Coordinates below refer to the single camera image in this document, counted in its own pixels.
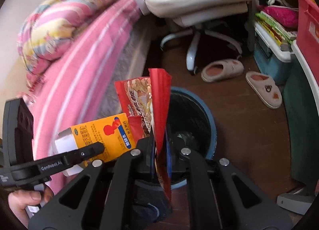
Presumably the blue storage box white lid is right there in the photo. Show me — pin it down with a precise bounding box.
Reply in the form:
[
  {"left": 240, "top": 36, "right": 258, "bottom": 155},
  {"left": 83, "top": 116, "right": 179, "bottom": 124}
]
[{"left": 254, "top": 22, "right": 295, "bottom": 85}]

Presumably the red snack wrapper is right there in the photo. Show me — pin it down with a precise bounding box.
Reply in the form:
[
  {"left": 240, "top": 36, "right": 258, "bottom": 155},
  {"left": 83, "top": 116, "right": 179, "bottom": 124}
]
[{"left": 115, "top": 68, "right": 172, "bottom": 201}]

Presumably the magenta cushion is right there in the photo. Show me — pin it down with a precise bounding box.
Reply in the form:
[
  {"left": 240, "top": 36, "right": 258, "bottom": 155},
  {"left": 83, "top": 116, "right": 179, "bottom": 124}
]
[{"left": 262, "top": 5, "right": 298, "bottom": 29}]

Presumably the orange medicine box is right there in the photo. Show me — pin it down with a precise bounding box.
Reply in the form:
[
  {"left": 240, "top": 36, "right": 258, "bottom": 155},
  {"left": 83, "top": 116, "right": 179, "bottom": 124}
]
[{"left": 53, "top": 113, "right": 136, "bottom": 162}]

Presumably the beige slipper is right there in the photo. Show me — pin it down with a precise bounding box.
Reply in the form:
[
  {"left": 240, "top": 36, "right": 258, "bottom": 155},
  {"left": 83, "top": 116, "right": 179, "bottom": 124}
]
[
  {"left": 245, "top": 71, "right": 282, "bottom": 110},
  {"left": 201, "top": 59, "right": 244, "bottom": 83}
]

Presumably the pink striped bed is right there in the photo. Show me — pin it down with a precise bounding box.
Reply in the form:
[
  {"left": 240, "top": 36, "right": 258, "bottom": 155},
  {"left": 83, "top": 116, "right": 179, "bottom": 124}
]
[{"left": 30, "top": 0, "right": 151, "bottom": 159}]

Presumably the right beige slipper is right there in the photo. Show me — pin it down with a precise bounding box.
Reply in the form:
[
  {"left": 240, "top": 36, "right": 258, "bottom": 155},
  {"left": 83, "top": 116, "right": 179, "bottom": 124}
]
[{"left": 245, "top": 71, "right": 282, "bottom": 110}]

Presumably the blue round trash bin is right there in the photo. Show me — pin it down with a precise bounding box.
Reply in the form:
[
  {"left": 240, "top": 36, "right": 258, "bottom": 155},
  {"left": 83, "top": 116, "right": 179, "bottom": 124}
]
[{"left": 135, "top": 86, "right": 218, "bottom": 191}]

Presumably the stack of green books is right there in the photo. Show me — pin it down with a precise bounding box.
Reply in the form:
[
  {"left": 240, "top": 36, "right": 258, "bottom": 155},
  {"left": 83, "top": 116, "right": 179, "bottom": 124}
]
[{"left": 255, "top": 11, "right": 297, "bottom": 46}]

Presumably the white office chair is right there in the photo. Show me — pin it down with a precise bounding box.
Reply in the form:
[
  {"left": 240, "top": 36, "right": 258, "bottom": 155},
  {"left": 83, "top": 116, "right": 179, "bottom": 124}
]
[{"left": 135, "top": 0, "right": 256, "bottom": 75}]

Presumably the colourful folded quilt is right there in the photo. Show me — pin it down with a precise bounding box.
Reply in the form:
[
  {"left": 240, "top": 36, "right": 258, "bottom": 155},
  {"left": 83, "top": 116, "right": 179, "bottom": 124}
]
[{"left": 17, "top": 0, "right": 114, "bottom": 91}]

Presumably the left beige slipper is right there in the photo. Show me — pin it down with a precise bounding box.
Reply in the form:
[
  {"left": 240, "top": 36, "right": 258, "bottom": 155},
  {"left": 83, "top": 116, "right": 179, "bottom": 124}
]
[{"left": 201, "top": 59, "right": 244, "bottom": 83}]

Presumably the red plastic crate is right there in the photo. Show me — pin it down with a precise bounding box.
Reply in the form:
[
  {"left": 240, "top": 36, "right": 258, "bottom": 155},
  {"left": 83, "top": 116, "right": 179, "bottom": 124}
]
[{"left": 297, "top": 0, "right": 319, "bottom": 83}]

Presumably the person's left hand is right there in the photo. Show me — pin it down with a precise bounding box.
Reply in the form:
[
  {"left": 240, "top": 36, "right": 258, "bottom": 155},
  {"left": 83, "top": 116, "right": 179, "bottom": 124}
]
[{"left": 8, "top": 186, "right": 54, "bottom": 227}]

